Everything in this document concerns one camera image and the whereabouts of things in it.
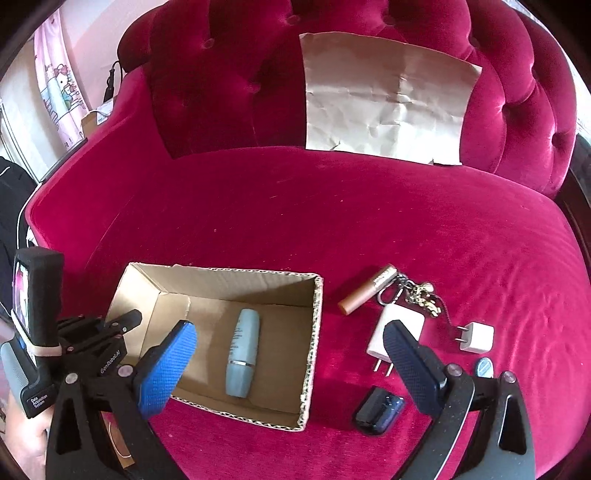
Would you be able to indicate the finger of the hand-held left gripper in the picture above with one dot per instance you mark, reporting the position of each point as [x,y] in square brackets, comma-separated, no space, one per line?
[123,322]
[81,330]

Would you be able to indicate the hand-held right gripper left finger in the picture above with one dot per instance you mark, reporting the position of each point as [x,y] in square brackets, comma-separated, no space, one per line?
[166,369]

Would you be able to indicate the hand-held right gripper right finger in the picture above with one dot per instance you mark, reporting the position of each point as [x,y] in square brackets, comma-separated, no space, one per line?
[411,369]

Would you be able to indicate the black glossy cap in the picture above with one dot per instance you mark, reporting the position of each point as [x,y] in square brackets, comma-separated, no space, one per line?
[376,410]

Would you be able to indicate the large white charger plug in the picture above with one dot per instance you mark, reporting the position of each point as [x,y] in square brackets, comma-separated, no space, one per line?
[404,314]

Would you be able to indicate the blue key fob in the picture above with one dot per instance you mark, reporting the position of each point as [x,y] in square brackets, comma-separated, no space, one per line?
[485,368]

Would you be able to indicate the small white charger plug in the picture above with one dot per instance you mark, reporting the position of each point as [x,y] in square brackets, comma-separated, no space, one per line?
[480,338]

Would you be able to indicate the person's left forearm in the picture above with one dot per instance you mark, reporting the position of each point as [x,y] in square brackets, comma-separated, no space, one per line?
[18,424]

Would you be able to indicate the light blue cosmetic bottle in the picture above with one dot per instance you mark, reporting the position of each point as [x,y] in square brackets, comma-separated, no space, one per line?
[242,350]

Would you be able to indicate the black bag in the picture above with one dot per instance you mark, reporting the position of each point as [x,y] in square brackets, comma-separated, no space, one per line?
[14,221]

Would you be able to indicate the red velvet sofa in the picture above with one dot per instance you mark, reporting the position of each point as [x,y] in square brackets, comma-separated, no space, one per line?
[369,207]

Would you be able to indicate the small brown cardboard box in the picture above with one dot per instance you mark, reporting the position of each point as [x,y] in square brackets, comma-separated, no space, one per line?
[89,124]

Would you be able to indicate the small white box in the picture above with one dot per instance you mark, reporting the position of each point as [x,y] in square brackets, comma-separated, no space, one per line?
[101,110]

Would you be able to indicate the cartoon print curtain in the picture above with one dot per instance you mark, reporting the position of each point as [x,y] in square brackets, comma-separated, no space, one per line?
[60,92]

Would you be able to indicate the crumpled brown paper sheet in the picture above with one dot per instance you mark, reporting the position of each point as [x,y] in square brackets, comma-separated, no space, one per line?
[383,92]

